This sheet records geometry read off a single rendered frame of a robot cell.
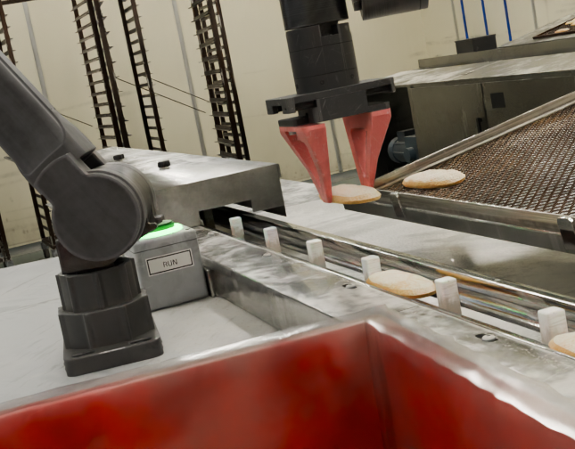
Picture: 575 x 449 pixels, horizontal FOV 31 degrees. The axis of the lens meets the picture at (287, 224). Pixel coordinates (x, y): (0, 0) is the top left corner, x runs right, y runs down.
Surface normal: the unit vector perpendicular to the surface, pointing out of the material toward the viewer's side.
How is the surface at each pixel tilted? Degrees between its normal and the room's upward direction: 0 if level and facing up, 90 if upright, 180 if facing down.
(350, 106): 90
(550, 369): 0
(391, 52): 90
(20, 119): 84
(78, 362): 90
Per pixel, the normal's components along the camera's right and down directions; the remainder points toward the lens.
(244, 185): 0.33, 0.09
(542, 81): -0.93, 0.22
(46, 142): -0.13, -0.04
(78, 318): -0.36, 0.22
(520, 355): -0.18, -0.97
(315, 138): 0.37, 0.44
